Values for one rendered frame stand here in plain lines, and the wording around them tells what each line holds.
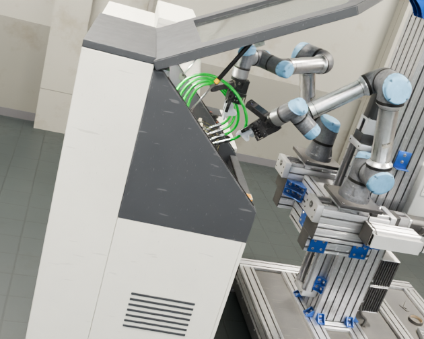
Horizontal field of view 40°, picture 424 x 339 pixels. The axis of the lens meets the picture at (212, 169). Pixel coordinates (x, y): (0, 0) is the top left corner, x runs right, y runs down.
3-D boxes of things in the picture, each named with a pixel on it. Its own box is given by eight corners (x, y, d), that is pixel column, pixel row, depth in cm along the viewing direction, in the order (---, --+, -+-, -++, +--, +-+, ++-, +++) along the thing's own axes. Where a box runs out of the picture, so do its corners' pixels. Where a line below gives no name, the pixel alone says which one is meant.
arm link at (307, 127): (316, 123, 251) (301, 105, 247) (324, 132, 241) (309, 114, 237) (303, 135, 253) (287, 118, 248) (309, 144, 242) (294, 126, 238)
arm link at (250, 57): (262, 48, 257) (250, 46, 251) (254, 71, 261) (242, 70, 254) (249, 42, 261) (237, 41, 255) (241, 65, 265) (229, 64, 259)
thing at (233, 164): (245, 239, 260) (255, 208, 254) (235, 237, 259) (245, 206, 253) (229, 182, 317) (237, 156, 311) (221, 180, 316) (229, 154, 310)
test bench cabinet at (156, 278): (200, 379, 284) (246, 243, 256) (82, 361, 273) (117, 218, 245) (192, 294, 348) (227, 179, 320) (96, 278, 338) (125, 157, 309)
